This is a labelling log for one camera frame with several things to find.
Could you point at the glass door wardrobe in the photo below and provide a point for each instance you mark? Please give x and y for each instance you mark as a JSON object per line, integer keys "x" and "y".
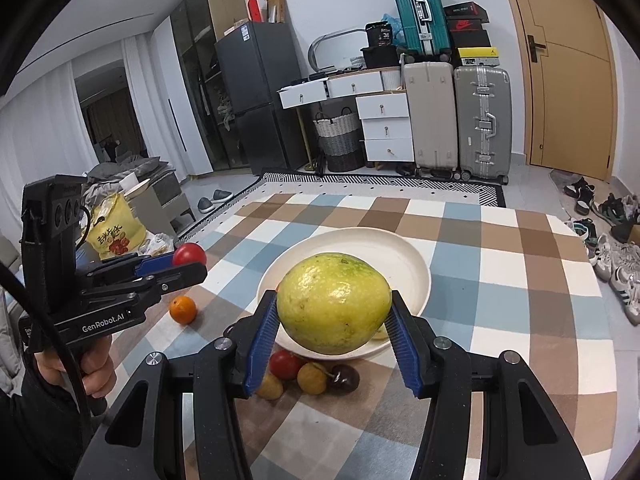
{"x": 192, "y": 85}

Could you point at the teal suitcase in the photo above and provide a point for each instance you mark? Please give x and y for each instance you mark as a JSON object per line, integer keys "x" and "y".
{"x": 415, "y": 10}

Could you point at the flat cardboard box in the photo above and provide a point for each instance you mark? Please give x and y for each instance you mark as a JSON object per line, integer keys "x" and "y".
{"x": 234, "y": 29}

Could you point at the woven laundry basket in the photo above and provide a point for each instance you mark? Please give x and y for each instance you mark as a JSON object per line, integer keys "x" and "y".
{"x": 340, "y": 135}

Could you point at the dark grey refrigerator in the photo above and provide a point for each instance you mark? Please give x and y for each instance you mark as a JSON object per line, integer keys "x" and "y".
{"x": 260, "y": 85}

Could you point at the arched mirror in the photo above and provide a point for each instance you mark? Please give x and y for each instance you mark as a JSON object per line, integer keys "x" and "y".
{"x": 335, "y": 52}

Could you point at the yellow plastic bag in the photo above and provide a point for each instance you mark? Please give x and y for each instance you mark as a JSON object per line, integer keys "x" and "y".
{"x": 117, "y": 230}

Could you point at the tall open cardboard box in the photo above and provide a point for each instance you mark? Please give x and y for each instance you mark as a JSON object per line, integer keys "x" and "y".
{"x": 275, "y": 7}

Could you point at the grey storage stool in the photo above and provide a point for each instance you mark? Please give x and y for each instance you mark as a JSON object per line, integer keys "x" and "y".
{"x": 172, "y": 200}

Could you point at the red and black shoe box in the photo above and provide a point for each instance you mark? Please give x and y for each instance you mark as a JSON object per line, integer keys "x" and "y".
{"x": 466, "y": 25}

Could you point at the clear plastic snack bag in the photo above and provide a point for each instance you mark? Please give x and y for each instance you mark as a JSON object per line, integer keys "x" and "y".
{"x": 157, "y": 245}

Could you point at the person's left forearm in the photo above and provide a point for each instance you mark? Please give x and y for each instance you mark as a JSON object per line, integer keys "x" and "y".
{"x": 40, "y": 435}

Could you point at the grey slipper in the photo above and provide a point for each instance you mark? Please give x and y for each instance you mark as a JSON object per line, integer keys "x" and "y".
{"x": 222, "y": 195}
{"x": 205, "y": 204}

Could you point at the white curtain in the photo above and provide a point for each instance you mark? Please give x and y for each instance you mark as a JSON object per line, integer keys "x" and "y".
{"x": 145, "y": 90}
{"x": 30, "y": 150}

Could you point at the black storage bin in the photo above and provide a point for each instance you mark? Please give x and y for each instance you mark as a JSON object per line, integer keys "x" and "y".
{"x": 380, "y": 57}

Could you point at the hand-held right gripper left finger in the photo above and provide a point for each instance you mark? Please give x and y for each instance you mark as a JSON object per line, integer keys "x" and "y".
{"x": 262, "y": 345}

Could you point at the small red tomato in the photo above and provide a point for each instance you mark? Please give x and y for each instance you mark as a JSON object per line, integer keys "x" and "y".
{"x": 286, "y": 364}

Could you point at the pile of shoes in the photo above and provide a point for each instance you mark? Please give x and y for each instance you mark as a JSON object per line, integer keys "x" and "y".
{"x": 610, "y": 255}

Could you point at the brown longan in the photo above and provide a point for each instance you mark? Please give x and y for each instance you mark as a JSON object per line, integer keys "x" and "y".
{"x": 312, "y": 379}
{"x": 272, "y": 387}

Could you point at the blue plastic bag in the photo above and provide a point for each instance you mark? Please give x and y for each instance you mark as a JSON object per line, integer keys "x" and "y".
{"x": 395, "y": 25}

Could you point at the grey bedding pile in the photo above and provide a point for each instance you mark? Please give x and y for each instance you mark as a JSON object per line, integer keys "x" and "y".
{"x": 125, "y": 167}

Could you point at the white desk with drawers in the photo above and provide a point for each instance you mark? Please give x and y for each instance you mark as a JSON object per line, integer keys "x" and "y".
{"x": 385, "y": 110}

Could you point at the beige suitcase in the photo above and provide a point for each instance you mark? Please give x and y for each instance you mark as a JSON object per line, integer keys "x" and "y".
{"x": 430, "y": 120}

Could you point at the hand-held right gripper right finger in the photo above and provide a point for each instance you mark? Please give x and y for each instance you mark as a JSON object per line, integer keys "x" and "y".
{"x": 400, "y": 345}

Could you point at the large red tomato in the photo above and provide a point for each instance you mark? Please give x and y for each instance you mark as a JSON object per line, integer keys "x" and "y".
{"x": 190, "y": 252}

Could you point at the silver suitcase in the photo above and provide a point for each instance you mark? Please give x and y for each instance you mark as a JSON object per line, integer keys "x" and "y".
{"x": 480, "y": 125}

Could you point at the person's left hand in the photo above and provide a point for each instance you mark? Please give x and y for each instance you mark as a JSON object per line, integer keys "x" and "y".
{"x": 95, "y": 360}

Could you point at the orange mandarin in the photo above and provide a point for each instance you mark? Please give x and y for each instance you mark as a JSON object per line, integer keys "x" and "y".
{"x": 181, "y": 310}

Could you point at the white round plate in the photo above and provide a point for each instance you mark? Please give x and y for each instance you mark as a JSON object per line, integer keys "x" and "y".
{"x": 350, "y": 247}

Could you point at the yellow shoe box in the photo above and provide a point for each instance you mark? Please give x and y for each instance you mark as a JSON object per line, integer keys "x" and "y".
{"x": 477, "y": 55}

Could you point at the small white basket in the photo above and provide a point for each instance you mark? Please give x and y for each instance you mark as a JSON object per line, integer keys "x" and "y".
{"x": 356, "y": 62}

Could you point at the checkered tablecloth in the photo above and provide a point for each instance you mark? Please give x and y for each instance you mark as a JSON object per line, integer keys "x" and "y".
{"x": 500, "y": 285}

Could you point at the wooden door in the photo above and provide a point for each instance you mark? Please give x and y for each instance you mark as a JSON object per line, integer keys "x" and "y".
{"x": 570, "y": 85}

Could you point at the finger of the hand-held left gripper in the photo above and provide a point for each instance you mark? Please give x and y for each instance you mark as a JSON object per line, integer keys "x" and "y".
{"x": 182, "y": 275}
{"x": 155, "y": 264}

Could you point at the black printed box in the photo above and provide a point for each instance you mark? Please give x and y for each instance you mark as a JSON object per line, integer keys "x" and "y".
{"x": 379, "y": 35}

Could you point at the plain black shoe box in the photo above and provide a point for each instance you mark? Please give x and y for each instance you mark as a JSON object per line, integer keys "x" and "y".
{"x": 470, "y": 40}

